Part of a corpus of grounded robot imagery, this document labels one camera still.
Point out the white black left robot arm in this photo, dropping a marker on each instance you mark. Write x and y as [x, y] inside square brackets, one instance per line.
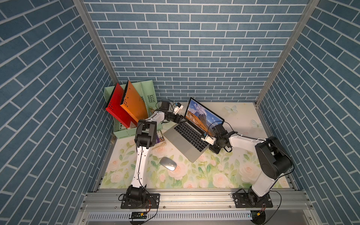
[145, 138]

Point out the silver wireless mouse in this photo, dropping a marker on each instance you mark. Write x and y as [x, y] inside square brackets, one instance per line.
[168, 163]

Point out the small black controller board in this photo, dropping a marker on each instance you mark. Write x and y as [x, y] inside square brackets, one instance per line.
[138, 215]

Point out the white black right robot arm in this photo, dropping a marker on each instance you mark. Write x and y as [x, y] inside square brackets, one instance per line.
[273, 158]

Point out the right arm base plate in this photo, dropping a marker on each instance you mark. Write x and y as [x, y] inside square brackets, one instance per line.
[250, 199]

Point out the floral desk mat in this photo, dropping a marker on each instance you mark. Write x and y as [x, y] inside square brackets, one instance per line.
[238, 169]

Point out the red file folder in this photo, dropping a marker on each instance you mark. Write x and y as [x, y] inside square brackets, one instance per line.
[115, 109]

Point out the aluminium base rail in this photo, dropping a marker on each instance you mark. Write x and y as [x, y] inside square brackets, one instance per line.
[197, 207]

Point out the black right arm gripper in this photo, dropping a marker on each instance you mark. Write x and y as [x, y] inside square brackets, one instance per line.
[212, 149]

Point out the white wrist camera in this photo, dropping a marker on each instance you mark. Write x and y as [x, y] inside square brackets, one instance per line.
[177, 107]
[208, 139]

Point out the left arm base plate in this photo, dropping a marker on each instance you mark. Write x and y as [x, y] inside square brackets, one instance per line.
[139, 198]

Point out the orange file folder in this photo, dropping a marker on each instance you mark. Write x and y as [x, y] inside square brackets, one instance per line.
[133, 102]

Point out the purple book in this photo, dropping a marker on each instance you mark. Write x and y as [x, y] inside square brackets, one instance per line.
[160, 138]

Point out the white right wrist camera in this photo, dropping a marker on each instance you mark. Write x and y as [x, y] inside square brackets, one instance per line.
[208, 139]

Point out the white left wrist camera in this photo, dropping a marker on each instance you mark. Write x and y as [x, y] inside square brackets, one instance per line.
[177, 107]

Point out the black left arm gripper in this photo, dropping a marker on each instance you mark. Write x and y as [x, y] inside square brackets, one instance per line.
[177, 121]

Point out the silver laptop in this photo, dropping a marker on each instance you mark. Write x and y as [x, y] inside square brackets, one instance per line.
[186, 137]

